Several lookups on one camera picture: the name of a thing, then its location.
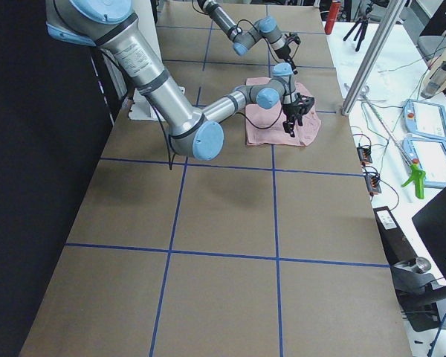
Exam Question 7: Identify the clear water bottle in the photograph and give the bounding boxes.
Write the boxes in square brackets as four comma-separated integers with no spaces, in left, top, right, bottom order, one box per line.
[421,60,446,99]

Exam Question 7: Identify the teach pendant tablet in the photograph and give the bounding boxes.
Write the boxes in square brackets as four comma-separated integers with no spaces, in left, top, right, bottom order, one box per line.
[403,137,446,189]
[403,99,446,142]

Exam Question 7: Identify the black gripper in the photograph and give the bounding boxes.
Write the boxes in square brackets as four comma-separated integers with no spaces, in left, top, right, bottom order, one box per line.
[282,97,307,138]
[274,45,297,74]

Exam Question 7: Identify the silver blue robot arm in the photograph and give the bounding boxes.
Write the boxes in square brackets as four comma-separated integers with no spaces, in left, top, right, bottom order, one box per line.
[45,1,314,161]
[194,0,301,74]

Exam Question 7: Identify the black clamp with metal knob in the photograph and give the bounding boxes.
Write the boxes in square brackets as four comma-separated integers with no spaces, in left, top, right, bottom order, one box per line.
[390,257,446,332]

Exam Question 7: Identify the black monitor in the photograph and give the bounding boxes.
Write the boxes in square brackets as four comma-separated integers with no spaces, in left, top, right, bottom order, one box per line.
[412,187,446,279]

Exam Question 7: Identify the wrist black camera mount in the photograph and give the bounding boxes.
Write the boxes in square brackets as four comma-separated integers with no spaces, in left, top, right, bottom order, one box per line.
[293,93,315,116]
[285,32,301,46]

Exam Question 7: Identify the aluminium frame post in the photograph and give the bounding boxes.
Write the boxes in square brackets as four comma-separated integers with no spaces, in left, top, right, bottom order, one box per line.
[341,1,406,116]

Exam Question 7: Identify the orange terminal block far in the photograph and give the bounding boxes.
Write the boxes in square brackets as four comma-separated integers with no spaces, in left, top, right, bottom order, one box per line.
[357,145,372,167]

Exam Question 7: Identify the near teach pendant tablet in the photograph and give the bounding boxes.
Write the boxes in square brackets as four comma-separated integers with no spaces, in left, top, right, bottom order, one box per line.
[403,137,446,189]

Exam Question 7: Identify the green handled reacher grabber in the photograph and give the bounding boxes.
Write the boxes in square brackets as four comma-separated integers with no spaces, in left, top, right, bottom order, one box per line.
[358,86,426,199]

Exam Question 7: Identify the black tripod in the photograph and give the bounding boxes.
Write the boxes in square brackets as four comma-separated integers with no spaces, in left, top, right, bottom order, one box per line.
[343,3,372,52]

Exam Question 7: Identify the orange terminal block near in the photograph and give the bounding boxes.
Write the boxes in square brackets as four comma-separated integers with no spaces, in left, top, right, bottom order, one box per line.
[363,170,381,197]

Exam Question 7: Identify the far teach pendant tablet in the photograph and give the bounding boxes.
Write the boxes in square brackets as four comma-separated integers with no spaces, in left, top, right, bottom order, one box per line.
[403,99,446,142]

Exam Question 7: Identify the black power adapter box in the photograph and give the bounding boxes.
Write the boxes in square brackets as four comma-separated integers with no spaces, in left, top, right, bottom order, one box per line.
[373,206,416,266]

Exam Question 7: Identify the pink Snoopy t-shirt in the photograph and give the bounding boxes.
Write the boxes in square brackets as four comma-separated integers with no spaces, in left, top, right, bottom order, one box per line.
[244,75,323,147]

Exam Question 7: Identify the red cylinder bottle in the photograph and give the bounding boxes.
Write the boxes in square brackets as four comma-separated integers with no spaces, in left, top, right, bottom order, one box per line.
[324,0,341,35]

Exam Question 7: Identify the orange terminal block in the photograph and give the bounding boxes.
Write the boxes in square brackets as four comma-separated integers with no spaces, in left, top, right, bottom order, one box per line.
[363,170,381,197]
[357,145,372,167]

